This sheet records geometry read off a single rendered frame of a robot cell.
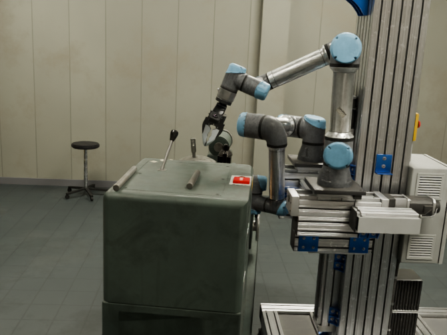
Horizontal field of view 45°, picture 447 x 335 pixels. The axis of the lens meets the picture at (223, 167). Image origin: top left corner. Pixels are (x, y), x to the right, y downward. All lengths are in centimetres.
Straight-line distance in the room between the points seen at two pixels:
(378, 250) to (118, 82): 422
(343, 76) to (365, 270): 103
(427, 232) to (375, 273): 32
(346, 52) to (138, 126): 441
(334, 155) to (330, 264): 74
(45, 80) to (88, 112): 59
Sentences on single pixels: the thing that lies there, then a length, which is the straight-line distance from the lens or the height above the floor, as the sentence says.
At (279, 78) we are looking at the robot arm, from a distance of 232.
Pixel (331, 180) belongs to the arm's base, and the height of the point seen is 119.
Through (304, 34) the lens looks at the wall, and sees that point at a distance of 629.
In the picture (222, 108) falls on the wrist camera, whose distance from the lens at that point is 223.
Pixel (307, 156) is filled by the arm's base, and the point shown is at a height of 119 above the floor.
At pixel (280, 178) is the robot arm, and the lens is 252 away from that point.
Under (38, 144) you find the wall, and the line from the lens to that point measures 657.
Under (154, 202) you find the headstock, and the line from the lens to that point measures 175.
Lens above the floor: 175
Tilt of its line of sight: 13 degrees down
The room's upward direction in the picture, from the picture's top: 3 degrees clockwise
